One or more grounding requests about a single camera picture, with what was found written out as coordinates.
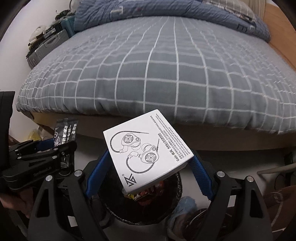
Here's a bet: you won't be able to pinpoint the teal suitcase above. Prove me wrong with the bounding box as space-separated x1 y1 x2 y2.
59 15 77 39

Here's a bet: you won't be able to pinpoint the blue striped duvet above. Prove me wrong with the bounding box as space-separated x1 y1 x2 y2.
74 0 271 42

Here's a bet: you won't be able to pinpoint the beige curtain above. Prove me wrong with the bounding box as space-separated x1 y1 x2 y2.
247 0 266 13

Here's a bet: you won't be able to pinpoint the bed with grey checked sheet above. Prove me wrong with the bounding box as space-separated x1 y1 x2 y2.
15 14 296 158

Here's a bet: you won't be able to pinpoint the dark flat boxes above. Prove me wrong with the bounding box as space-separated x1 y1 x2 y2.
28 25 63 49

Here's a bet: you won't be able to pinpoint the grey checked pillow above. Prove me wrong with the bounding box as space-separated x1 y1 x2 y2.
201 0 257 22

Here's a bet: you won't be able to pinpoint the brown slipper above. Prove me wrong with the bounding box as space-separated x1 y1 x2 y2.
264 185 296 232

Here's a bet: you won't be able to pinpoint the yellow plastic bag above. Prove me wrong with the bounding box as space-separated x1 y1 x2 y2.
28 130 43 142

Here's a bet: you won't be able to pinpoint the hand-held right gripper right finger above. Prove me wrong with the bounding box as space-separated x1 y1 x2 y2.
190 149 271 241

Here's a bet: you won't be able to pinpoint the blue fuzzy cloth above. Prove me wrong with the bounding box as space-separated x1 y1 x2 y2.
170 196 204 234

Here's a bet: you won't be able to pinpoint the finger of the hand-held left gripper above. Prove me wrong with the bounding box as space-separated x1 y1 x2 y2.
9 138 57 154
10 141 78 164

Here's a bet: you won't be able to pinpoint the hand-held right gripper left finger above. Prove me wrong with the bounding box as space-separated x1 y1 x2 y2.
28 149 116 241

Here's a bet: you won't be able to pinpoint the white earphone box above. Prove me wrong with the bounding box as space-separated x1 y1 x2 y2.
103 109 195 194

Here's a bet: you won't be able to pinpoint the trash bin with black liner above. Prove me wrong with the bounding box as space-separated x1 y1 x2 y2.
91 171 184 226

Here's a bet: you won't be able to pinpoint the grey suitcase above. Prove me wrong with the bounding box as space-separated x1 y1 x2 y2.
26 29 70 70

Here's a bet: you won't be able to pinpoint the dark clutter pile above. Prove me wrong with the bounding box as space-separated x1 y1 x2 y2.
54 9 74 21

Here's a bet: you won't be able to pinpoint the wooden headboard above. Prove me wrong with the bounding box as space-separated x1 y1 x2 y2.
259 0 296 77

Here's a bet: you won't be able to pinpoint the white moulded plastic item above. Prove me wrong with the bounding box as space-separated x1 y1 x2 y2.
31 25 45 41

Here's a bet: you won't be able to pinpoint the person's left hand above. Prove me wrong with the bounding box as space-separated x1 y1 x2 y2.
0 192 35 219

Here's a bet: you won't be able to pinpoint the black sachet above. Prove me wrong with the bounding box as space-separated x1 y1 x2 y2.
53 117 79 179

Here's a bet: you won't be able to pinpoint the white cable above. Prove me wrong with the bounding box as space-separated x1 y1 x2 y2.
257 162 296 176

